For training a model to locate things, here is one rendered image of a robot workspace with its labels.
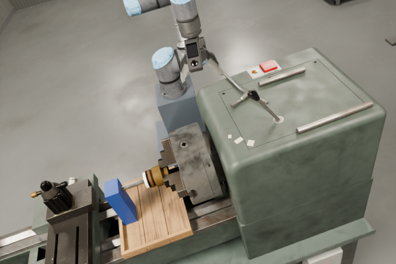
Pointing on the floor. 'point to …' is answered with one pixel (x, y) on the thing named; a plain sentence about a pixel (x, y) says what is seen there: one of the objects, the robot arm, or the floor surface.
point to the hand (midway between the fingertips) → (203, 81)
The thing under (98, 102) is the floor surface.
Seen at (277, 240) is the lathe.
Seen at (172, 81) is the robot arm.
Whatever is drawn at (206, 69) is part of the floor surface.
